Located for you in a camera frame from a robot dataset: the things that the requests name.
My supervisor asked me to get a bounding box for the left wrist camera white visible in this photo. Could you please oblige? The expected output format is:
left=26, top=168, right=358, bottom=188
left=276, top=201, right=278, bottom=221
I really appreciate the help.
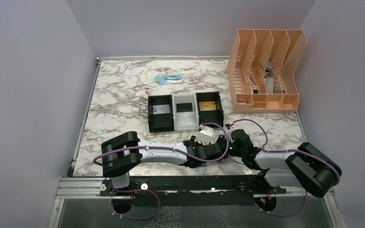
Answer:
left=195, top=124, right=214, bottom=145

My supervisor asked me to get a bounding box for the gold card in right tray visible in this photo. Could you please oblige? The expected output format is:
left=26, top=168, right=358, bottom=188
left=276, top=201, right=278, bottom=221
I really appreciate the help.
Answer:
left=199, top=101, right=217, bottom=112

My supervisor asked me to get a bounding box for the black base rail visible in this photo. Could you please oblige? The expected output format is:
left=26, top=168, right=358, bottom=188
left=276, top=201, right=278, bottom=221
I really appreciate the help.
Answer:
left=100, top=174, right=287, bottom=197

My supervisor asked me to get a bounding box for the silver card in left tray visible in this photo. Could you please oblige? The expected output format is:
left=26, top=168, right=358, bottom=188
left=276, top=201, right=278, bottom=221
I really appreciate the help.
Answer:
left=151, top=104, right=171, bottom=114

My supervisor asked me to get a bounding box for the black tray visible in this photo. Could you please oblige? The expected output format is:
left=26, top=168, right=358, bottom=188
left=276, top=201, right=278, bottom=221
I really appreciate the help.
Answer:
left=196, top=91, right=224, bottom=126
left=147, top=95, right=174, bottom=133

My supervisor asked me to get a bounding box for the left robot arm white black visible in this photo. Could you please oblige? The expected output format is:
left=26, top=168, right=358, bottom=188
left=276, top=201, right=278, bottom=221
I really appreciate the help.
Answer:
left=93, top=131, right=230, bottom=195

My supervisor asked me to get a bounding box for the white middle tray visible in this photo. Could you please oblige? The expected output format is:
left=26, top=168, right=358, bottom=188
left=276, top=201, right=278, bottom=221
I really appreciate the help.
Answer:
left=172, top=93, right=200, bottom=131

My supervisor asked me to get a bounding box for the purple cable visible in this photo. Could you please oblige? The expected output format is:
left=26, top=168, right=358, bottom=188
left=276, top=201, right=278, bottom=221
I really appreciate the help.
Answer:
left=228, top=118, right=342, bottom=218
left=93, top=122, right=231, bottom=221

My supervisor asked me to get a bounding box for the orange plastic file organizer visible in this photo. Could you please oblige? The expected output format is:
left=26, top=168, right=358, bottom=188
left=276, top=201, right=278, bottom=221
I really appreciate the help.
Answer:
left=227, top=29, right=307, bottom=114

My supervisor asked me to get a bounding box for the grey item in organizer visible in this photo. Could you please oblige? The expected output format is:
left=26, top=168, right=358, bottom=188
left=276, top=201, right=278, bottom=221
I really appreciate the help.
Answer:
left=265, top=77, right=274, bottom=94

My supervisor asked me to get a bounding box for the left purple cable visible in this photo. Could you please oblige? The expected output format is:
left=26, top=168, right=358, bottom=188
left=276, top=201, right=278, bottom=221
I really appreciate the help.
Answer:
left=93, top=122, right=231, bottom=221

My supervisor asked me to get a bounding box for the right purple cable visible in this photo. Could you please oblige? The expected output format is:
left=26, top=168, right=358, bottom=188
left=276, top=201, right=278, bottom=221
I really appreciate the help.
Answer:
left=228, top=118, right=342, bottom=218

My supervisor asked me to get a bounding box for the black left tray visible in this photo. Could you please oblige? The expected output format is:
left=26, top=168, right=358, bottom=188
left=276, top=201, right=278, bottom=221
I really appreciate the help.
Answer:
left=147, top=95, right=174, bottom=133

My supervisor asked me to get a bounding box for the black right tray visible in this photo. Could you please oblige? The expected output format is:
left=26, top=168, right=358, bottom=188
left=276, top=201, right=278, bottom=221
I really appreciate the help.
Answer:
left=196, top=91, right=224, bottom=126

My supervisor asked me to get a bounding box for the black card in middle tray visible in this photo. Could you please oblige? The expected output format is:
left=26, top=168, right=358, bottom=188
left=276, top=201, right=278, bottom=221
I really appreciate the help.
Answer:
left=176, top=103, right=193, bottom=113

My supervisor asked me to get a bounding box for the blue blister pack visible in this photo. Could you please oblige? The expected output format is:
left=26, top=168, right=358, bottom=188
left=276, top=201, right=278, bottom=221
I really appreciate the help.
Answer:
left=154, top=74, right=184, bottom=86

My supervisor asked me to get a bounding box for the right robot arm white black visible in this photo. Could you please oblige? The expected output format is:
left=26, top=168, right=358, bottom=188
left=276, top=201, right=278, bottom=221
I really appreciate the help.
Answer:
left=228, top=129, right=342, bottom=198

